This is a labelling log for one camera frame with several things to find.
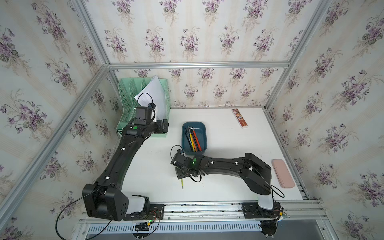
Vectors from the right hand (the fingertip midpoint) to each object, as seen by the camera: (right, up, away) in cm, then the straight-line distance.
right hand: (181, 172), depth 83 cm
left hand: (-10, +28, -4) cm, 30 cm away
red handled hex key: (+10, +16, +15) cm, 24 cm away
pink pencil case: (+60, -2, +3) cm, 60 cm away
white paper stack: (-19, +48, +12) cm, 53 cm away
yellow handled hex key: (+6, +15, +15) cm, 22 cm away
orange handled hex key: (+7, +15, +16) cm, 23 cm away
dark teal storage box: (+8, +18, +18) cm, 26 cm away
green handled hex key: (+1, -6, 0) cm, 6 cm away
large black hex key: (+3, +18, +18) cm, 26 cm away
